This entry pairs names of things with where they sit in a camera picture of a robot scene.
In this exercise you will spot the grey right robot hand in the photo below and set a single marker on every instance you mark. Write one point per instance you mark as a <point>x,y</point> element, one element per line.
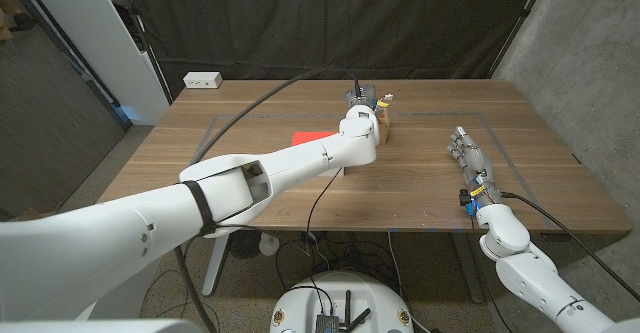
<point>476,160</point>

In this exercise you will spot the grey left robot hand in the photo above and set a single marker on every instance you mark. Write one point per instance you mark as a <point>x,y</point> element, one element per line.
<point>361,97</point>

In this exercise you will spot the wooden coin box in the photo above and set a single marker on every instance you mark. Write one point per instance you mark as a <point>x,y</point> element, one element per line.
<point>384,130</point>

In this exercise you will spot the white box with orange lid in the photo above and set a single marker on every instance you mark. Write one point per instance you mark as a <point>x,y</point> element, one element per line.
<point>310,138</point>

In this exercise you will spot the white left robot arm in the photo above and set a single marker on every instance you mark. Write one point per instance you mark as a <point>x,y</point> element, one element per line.
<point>100,253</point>

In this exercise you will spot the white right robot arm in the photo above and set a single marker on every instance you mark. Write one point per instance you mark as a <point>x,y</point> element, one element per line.
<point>530,278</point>

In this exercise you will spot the cardboard box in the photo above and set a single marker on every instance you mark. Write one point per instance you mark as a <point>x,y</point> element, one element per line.
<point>32,215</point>

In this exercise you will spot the black curtain backdrop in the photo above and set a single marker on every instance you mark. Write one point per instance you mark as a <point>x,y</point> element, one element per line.
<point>325,23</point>

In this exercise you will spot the grey table leg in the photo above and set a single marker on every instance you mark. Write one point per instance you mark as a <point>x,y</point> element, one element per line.
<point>467,268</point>

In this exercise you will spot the black backdrop stand pole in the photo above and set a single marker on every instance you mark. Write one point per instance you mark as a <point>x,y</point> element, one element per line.
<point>521,22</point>
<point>159,73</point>

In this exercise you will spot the white power strip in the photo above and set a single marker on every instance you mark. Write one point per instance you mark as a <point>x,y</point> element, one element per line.
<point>202,79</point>

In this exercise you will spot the small white round device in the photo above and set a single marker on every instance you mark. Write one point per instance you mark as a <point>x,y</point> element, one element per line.
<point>269,245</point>

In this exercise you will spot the small black fan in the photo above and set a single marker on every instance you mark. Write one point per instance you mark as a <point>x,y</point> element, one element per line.
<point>247,247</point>

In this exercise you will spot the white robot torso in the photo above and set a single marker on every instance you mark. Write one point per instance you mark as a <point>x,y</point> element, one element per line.
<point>300,303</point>

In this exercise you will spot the grey module with black antennas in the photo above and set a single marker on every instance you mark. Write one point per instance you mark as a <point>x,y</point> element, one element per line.
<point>325,323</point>

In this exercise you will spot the white table leg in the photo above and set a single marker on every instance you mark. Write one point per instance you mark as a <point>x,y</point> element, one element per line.
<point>215,273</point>

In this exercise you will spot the white cabinet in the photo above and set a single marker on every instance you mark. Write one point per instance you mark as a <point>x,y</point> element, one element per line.
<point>100,48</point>

